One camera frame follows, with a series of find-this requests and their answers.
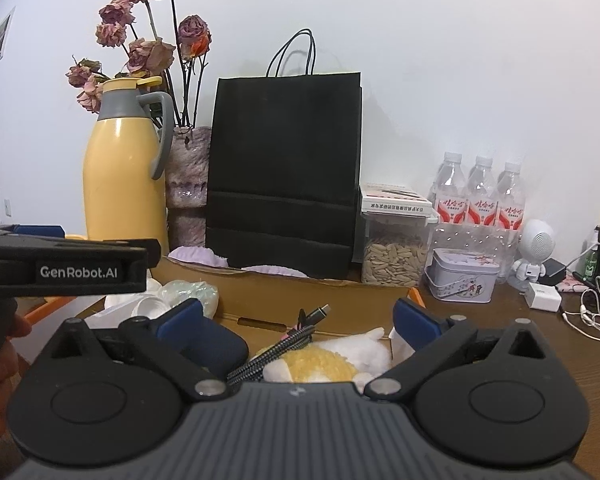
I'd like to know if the green small bottle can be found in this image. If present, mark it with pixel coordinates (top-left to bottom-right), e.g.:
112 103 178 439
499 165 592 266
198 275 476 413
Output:
582 244 600 282

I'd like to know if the clear water bottle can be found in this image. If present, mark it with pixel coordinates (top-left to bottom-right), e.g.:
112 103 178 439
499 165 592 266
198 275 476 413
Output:
427 151 469 262
495 161 527 282
465 155 499 253

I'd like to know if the person's left hand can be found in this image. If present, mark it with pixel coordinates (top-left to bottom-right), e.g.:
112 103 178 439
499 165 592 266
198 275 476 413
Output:
0 311 34 444

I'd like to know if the purple lace cloth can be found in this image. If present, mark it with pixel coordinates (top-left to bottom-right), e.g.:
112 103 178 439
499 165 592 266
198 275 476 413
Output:
167 245 230 269
242 264 309 279

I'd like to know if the dark blue pouch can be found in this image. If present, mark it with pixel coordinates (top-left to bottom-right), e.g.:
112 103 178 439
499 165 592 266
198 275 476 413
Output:
179 317 251 382

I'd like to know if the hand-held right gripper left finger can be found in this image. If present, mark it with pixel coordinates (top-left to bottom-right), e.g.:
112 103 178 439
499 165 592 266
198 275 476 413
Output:
42 298 231 403

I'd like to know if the black paper bag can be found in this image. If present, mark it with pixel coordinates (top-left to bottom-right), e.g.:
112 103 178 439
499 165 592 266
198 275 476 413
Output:
204 28 364 281

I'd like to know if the clear seed container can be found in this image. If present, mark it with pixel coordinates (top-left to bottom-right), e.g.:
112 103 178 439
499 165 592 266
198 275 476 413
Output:
359 182 440 287

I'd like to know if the white charger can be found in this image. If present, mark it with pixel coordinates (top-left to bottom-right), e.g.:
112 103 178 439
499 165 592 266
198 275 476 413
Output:
525 281 564 314

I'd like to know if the black power adapter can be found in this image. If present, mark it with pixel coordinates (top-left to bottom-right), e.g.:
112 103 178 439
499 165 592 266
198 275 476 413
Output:
542 258 566 284

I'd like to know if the grey printed tin box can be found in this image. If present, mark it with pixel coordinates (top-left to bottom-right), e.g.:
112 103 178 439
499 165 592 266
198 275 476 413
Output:
424 248 501 304

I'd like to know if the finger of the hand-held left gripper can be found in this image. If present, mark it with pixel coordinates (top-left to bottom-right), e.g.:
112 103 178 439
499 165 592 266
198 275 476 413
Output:
11 224 66 239
64 238 163 269

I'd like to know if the black braided cable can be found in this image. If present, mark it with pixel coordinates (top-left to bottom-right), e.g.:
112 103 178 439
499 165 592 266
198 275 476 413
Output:
226 304 332 386

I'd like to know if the dried rose bouquet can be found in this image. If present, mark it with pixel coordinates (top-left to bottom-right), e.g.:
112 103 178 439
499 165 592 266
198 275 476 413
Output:
65 0 214 129

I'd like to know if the white robot speaker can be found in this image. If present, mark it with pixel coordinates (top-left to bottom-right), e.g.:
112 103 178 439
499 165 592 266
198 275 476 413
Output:
509 218 556 291

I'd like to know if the pink fluffy vase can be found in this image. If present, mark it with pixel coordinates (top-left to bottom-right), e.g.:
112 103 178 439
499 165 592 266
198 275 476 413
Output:
164 126 214 252

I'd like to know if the iridescent plastic wrap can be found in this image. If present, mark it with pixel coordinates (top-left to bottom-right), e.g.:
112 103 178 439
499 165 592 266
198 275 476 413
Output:
159 279 220 319

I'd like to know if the yellow thermos jug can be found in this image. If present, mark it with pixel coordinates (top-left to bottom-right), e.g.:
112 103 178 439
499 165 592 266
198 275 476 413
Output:
82 75 174 256

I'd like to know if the white plush toy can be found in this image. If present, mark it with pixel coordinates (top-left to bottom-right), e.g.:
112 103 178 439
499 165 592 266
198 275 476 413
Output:
324 327 394 392

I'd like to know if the white earphone cable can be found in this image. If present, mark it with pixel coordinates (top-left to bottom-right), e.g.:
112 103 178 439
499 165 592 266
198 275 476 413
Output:
562 279 600 344

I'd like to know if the wall picture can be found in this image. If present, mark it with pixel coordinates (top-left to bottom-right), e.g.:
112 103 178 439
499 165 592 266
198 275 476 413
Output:
0 7 16 74

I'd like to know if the red printed cardboard box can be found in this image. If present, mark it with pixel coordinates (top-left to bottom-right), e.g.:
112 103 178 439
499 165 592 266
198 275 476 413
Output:
22 254 427 392

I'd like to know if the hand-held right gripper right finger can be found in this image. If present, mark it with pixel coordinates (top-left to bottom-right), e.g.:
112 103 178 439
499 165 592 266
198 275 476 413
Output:
364 298 557 403

